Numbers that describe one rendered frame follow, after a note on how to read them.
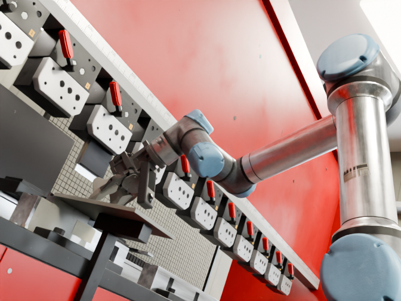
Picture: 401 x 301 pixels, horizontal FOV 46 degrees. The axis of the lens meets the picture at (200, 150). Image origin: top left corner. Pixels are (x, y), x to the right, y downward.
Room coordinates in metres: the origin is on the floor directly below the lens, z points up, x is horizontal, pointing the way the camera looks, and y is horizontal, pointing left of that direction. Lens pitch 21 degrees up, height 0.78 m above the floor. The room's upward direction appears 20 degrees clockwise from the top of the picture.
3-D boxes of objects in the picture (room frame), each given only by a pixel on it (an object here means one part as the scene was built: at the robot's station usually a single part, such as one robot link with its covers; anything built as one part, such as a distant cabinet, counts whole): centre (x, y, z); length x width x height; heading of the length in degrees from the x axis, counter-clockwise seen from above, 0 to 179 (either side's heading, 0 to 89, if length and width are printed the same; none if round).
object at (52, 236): (1.25, 0.19, 0.89); 0.30 x 0.05 x 0.03; 145
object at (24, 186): (1.35, 0.39, 1.01); 0.26 x 0.12 x 0.05; 55
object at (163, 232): (1.17, 0.14, 1.00); 0.26 x 0.18 x 0.01; 55
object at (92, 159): (1.25, 0.27, 1.13); 0.10 x 0.02 x 0.10; 145
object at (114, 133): (1.23, 0.28, 1.26); 0.15 x 0.09 x 0.17; 145
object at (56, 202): (1.24, 0.26, 0.99); 0.14 x 0.01 x 0.03; 145
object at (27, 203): (1.30, 0.23, 0.92); 0.39 x 0.06 x 0.10; 145
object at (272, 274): (2.37, -0.53, 1.26); 0.15 x 0.09 x 0.17; 145
